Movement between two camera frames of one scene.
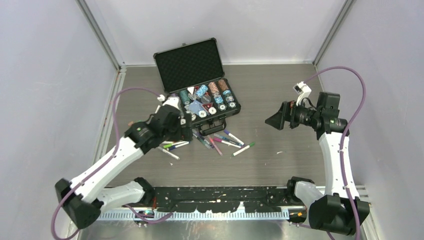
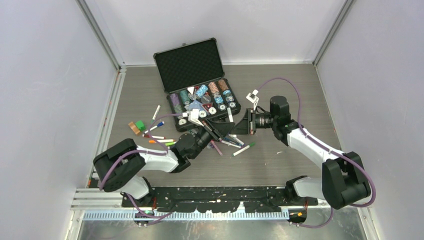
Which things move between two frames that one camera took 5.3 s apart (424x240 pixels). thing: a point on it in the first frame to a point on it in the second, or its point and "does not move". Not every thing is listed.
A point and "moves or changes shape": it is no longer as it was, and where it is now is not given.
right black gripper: (288, 112) to (246, 127)
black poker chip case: (193, 73) does not move
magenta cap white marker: (219, 140) does not move
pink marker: (215, 146) does not move
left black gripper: (183, 133) to (222, 128)
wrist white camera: (173, 100) to (193, 117)
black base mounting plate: (219, 199) does not move
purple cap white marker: (227, 133) does not move
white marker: (169, 153) moves or changes shape
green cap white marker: (250, 145) does not move
